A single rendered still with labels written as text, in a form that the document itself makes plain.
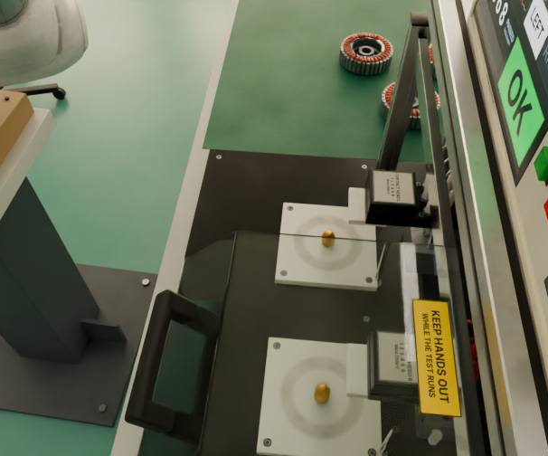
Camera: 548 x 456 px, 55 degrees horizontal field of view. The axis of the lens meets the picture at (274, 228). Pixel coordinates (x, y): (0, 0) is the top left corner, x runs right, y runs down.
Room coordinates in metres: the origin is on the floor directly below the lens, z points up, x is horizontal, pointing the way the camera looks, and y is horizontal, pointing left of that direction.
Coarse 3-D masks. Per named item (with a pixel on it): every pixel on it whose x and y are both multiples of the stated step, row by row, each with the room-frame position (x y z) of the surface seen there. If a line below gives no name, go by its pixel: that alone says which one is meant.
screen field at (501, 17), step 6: (492, 0) 0.49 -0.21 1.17; (498, 0) 0.47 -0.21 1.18; (504, 0) 0.46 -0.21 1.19; (498, 6) 0.46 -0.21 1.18; (504, 6) 0.45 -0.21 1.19; (498, 12) 0.46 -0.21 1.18; (504, 12) 0.45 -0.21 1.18; (498, 18) 0.45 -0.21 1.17; (504, 18) 0.44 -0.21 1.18; (498, 24) 0.45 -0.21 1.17
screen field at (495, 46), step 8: (480, 0) 0.52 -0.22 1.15; (480, 8) 0.51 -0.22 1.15; (488, 8) 0.49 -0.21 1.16; (488, 16) 0.48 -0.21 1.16; (488, 24) 0.47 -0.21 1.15; (488, 32) 0.47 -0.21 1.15; (488, 40) 0.46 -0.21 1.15; (496, 40) 0.44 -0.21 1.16; (496, 48) 0.43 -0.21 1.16; (496, 56) 0.42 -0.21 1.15; (496, 64) 0.41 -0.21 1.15
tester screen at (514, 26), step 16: (512, 0) 0.44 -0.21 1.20; (528, 0) 0.40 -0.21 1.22; (544, 0) 0.37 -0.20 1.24; (480, 16) 0.51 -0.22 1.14; (512, 16) 0.42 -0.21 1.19; (496, 32) 0.45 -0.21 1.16; (512, 32) 0.41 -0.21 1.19; (512, 48) 0.40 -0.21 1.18; (528, 48) 0.37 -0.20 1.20; (528, 64) 0.35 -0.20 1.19; (496, 80) 0.40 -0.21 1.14; (544, 96) 0.31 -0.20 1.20; (544, 112) 0.30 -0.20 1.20; (512, 144) 0.32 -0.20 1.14
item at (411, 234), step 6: (408, 228) 0.48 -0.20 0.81; (414, 228) 0.47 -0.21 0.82; (420, 228) 0.47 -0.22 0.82; (426, 228) 0.47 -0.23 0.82; (408, 234) 0.47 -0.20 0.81; (414, 234) 0.46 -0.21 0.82; (420, 234) 0.46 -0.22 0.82; (408, 240) 0.46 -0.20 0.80; (414, 240) 0.45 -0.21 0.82; (420, 240) 0.45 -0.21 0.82; (426, 240) 0.45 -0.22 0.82
